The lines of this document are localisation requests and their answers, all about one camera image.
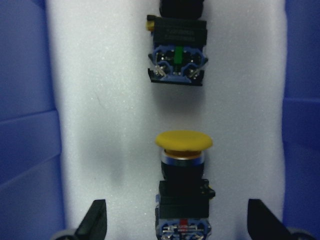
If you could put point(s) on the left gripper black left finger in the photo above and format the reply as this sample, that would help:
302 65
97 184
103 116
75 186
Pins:
94 224

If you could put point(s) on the blue plastic bin left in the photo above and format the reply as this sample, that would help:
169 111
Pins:
31 182

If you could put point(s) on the white foam pad left bin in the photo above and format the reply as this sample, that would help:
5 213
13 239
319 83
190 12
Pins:
110 112

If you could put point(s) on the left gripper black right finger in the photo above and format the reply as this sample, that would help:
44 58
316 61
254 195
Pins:
262 224

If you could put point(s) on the red mushroom push button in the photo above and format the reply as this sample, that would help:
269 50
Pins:
178 40

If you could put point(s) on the yellow mushroom push button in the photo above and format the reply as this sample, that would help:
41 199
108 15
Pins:
183 200

